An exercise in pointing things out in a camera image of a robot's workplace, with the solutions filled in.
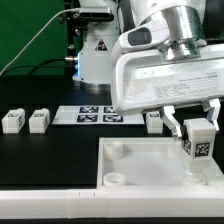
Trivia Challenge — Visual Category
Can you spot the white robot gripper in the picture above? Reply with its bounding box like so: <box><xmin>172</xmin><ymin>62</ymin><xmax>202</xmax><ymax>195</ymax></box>
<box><xmin>111</xmin><ymin>44</ymin><xmax>224</xmax><ymax>140</ymax></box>

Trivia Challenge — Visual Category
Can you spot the white square tabletop part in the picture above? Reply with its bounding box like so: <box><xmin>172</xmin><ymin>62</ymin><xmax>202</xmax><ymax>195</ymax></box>
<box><xmin>97</xmin><ymin>138</ymin><xmax>224</xmax><ymax>197</ymax></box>

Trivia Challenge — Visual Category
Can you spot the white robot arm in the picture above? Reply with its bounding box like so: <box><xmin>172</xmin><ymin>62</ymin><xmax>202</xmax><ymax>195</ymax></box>
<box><xmin>76</xmin><ymin>0</ymin><xmax>224</xmax><ymax>138</ymax></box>

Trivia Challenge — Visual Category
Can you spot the white sheet with tags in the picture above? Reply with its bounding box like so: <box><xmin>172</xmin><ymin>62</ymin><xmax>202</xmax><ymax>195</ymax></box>
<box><xmin>53</xmin><ymin>105</ymin><xmax>144</xmax><ymax>125</ymax></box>

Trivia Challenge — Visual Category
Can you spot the white L-shaped fence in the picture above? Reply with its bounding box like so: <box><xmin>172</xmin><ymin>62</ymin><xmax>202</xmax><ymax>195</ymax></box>
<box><xmin>0</xmin><ymin>140</ymin><xmax>224</xmax><ymax>220</ymax></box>

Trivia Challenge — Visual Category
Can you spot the black cable left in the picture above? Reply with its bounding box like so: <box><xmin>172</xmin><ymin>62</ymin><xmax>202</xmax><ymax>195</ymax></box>
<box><xmin>0</xmin><ymin>58</ymin><xmax>78</xmax><ymax>78</ymax></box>

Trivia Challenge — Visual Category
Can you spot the black camera stand pole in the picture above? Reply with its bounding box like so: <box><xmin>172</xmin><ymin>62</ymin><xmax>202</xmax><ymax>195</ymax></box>
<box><xmin>59</xmin><ymin>0</ymin><xmax>89</xmax><ymax>65</ymax></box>

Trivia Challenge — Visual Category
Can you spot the grey cable left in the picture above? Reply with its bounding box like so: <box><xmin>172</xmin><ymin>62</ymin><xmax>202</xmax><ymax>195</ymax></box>
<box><xmin>0</xmin><ymin>8</ymin><xmax>82</xmax><ymax>77</ymax></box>

